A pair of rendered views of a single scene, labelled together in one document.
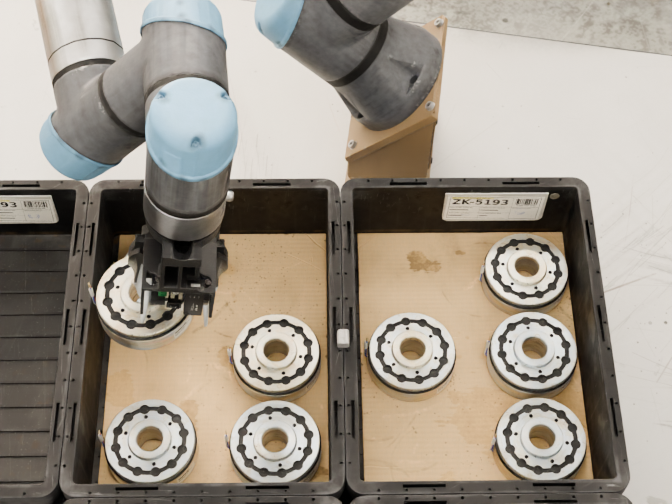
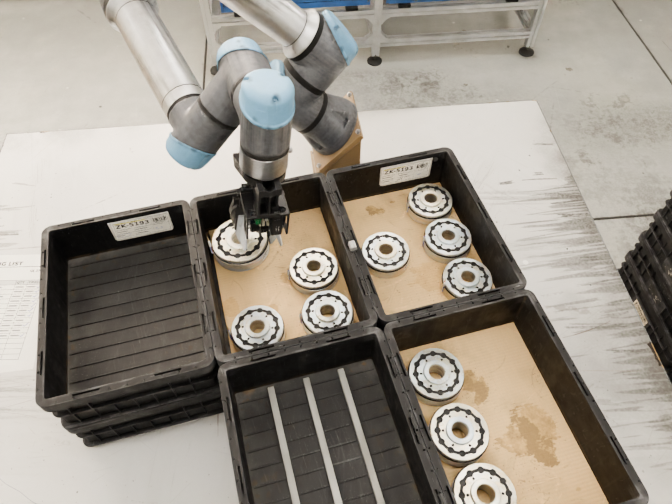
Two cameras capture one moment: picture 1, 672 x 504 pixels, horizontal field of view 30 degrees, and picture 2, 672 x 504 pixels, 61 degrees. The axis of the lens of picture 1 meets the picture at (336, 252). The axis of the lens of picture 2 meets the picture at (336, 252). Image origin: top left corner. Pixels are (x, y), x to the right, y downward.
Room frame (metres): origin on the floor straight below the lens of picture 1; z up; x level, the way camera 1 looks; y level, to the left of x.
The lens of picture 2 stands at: (-0.01, 0.18, 1.83)
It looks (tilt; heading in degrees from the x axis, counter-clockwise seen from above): 54 degrees down; 346
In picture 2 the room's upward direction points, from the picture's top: straight up
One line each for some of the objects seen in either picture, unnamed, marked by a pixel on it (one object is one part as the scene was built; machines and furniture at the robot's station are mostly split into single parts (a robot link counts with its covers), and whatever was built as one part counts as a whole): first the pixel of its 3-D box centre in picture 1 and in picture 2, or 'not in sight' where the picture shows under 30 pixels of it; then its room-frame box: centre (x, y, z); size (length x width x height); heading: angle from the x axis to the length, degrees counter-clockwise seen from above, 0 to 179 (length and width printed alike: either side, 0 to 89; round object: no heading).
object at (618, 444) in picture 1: (475, 328); (418, 227); (0.66, -0.16, 0.92); 0.40 x 0.30 x 0.02; 2
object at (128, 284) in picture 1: (143, 292); (239, 238); (0.65, 0.20, 1.01); 0.05 x 0.05 x 0.01
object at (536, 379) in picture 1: (533, 350); (447, 237); (0.67, -0.23, 0.86); 0.10 x 0.10 x 0.01
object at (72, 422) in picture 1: (209, 330); (277, 259); (0.65, 0.14, 0.92); 0.40 x 0.30 x 0.02; 2
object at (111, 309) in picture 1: (143, 294); (239, 239); (0.65, 0.20, 1.01); 0.10 x 0.10 x 0.01
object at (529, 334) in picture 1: (534, 348); (448, 235); (0.67, -0.23, 0.86); 0.05 x 0.05 x 0.01
